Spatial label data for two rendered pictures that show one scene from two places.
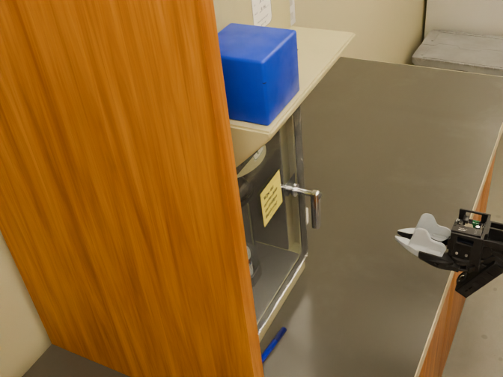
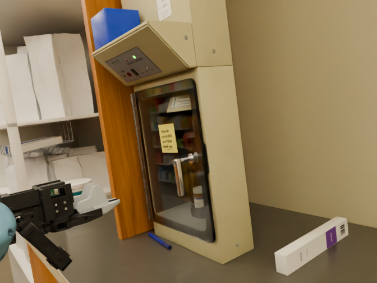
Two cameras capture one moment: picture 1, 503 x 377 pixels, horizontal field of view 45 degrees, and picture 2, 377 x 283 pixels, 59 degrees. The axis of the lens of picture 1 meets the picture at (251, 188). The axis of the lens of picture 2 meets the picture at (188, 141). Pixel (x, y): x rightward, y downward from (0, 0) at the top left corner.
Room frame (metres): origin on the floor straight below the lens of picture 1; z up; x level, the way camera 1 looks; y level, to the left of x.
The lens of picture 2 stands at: (1.24, -0.82, 1.32)
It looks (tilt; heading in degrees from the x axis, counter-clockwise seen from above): 6 degrees down; 113
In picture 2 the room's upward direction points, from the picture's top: 8 degrees counter-clockwise
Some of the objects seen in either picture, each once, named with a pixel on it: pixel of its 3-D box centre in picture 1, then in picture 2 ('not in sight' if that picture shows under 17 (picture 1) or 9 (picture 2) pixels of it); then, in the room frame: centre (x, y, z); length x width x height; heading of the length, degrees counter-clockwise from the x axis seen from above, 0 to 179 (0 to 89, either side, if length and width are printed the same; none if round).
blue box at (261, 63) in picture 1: (248, 72); (116, 31); (0.73, -0.01, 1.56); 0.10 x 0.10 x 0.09; 59
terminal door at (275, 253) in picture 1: (269, 227); (169, 160); (0.84, -0.02, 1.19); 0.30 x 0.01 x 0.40; 148
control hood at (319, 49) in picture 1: (284, 101); (138, 59); (0.82, -0.07, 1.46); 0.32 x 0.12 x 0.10; 149
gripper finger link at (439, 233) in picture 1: (425, 227); (99, 199); (0.82, -0.30, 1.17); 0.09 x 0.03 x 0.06; 56
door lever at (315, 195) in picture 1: (308, 206); (184, 174); (0.92, -0.10, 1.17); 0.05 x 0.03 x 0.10; 58
